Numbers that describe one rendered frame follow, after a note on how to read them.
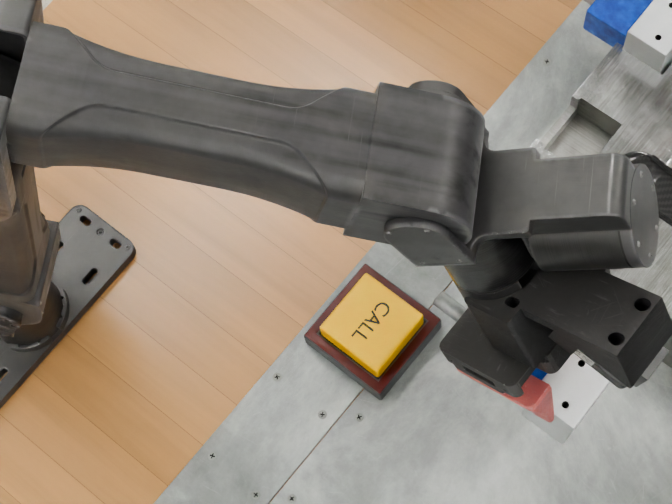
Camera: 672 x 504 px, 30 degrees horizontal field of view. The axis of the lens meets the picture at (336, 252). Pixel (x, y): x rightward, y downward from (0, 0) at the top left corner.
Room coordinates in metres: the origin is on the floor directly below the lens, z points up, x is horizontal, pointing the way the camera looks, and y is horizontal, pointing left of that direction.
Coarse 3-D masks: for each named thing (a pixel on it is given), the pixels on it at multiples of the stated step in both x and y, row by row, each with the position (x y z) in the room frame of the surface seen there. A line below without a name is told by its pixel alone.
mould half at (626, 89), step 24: (600, 72) 0.45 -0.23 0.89; (624, 72) 0.45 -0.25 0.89; (648, 72) 0.44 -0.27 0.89; (576, 96) 0.43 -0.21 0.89; (600, 96) 0.43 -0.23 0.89; (624, 96) 0.43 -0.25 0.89; (648, 96) 0.42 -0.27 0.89; (624, 120) 0.40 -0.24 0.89; (648, 120) 0.40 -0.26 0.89; (624, 144) 0.38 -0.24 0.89; (648, 144) 0.38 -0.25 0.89; (648, 288) 0.27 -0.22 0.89
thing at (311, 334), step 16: (368, 272) 0.35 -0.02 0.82; (336, 304) 0.33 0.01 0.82; (416, 304) 0.31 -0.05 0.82; (320, 320) 0.32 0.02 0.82; (432, 320) 0.30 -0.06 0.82; (416, 336) 0.29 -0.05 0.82; (336, 352) 0.29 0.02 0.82; (352, 368) 0.27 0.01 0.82; (400, 368) 0.27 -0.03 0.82; (368, 384) 0.26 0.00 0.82; (384, 384) 0.25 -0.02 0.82
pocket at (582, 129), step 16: (576, 112) 0.43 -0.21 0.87; (592, 112) 0.42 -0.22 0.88; (560, 128) 0.42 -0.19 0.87; (576, 128) 0.42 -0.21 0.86; (592, 128) 0.42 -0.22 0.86; (608, 128) 0.41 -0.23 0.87; (544, 144) 0.41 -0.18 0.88; (560, 144) 0.41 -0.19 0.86; (576, 144) 0.41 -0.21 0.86; (592, 144) 0.40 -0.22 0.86
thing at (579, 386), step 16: (448, 304) 0.27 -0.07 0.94; (560, 368) 0.20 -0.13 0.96; (576, 368) 0.20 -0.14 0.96; (592, 368) 0.20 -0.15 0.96; (560, 384) 0.19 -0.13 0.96; (576, 384) 0.19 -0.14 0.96; (592, 384) 0.19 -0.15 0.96; (560, 400) 0.18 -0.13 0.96; (576, 400) 0.18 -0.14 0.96; (592, 400) 0.18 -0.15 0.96; (528, 416) 0.19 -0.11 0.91; (560, 416) 0.17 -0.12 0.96; (576, 416) 0.17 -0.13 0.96; (560, 432) 0.17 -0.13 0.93
